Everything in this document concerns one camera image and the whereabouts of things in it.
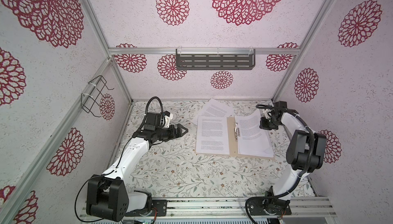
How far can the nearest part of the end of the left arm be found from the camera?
583mm

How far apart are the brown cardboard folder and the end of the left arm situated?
0.92 ft

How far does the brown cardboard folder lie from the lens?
931mm
